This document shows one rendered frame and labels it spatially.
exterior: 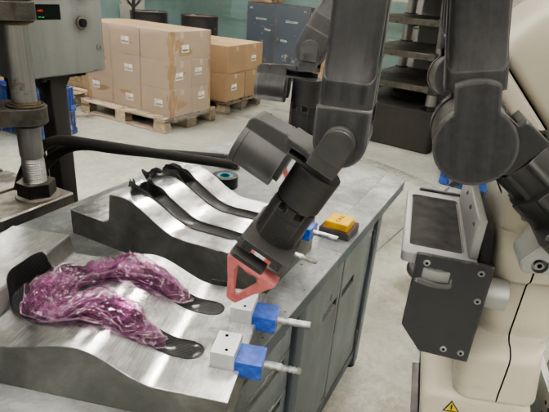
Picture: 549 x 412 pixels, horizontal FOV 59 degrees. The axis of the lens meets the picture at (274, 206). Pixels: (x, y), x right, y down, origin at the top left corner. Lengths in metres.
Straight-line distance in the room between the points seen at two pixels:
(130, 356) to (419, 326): 0.41
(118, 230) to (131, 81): 4.05
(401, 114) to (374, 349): 3.12
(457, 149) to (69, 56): 1.31
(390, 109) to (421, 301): 4.26
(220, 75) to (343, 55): 5.06
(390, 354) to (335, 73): 1.76
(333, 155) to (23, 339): 0.52
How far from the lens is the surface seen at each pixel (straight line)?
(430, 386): 0.86
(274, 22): 8.14
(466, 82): 0.48
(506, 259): 0.75
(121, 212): 1.08
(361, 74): 0.50
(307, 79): 0.93
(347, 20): 0.51
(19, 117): 1.37
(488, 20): 0.51
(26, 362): 0.80
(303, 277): 1.04
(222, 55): 5.51
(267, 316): 0.81
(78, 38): 1.64
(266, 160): 0.55
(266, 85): 0.94
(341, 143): 0.50
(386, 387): 2.02
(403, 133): 4.92
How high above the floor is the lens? 1.36
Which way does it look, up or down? 24 degrees down
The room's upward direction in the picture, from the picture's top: 5 degrees clockwise
